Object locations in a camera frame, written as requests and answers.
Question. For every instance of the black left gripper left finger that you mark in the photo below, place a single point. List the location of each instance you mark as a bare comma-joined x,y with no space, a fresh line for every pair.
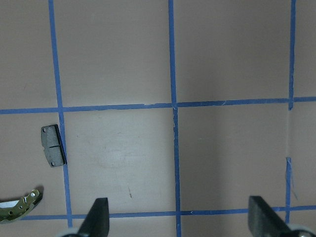
97,221

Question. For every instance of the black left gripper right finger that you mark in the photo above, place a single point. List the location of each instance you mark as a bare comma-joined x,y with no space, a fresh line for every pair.
264,222

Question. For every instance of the dark grey brake pad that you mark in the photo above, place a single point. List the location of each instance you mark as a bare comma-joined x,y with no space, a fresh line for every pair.
52,145

